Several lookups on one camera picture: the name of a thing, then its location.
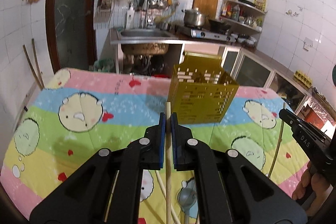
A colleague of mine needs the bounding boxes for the steel kitchen sink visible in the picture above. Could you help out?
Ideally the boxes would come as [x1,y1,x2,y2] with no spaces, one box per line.
[109,29,179,56]

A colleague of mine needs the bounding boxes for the wooden chopstick beside gripper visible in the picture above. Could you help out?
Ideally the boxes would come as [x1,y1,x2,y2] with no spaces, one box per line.
[154,170,182,224]

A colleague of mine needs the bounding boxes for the operator right hand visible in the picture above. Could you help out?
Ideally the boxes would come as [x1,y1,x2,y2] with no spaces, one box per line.
[291,161,333,203]

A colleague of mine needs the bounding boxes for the steel cooking pot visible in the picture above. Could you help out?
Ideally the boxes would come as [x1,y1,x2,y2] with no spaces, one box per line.
[182,7,208,28]

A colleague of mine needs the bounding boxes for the yellow perforated utensil holder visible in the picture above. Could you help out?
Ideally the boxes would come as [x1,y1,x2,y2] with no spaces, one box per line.
[168,52,239,124]

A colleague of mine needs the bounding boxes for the wooden sticks against wall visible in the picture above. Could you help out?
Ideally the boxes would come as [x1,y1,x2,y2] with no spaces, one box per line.
[23,38,45,90]

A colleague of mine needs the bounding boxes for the corner wall shelf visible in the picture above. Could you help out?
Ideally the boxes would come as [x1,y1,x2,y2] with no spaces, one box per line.
[219,0,266,34]

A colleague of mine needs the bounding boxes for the dark wooden door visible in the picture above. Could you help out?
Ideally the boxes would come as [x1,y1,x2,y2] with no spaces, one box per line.
[45,0,97,72]

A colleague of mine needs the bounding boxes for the gas stove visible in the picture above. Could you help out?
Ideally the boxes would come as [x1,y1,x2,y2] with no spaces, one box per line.
[174,25,236,43]

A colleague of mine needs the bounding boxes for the kitchen counter cabinets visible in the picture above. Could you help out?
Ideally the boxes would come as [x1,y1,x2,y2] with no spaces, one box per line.
[182,42,311,114]

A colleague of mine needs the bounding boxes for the grey plastic spoon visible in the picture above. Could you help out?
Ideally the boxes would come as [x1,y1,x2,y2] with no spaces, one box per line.
[177,188,197,224]

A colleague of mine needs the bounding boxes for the wooden cutting board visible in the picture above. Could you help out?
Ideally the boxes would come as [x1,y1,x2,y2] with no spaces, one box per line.
[192,0,218,19]

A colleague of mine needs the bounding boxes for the yellow egg tray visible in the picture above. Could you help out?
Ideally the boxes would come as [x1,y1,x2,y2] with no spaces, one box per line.
[293,70,313,89]

